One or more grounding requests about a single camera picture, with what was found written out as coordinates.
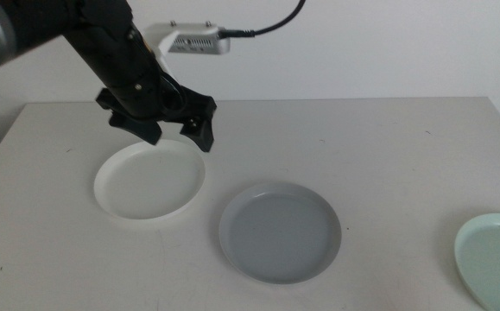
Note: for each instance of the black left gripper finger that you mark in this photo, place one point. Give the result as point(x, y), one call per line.
point(141, 128)
point(201, 134)

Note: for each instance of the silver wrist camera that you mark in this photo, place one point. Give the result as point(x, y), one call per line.
point(198, 45)

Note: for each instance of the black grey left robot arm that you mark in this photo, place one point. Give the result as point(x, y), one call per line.
point(38, 21)

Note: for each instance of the mint green shallow bowl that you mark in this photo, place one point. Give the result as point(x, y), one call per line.
point(498, 263)

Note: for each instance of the white shallow bowl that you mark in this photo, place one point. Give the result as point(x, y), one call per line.
point(150, 181)

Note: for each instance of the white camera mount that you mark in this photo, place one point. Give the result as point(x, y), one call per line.
point(159, 34)

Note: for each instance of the grey shallow bowl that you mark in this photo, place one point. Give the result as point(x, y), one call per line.
point(280, 235)

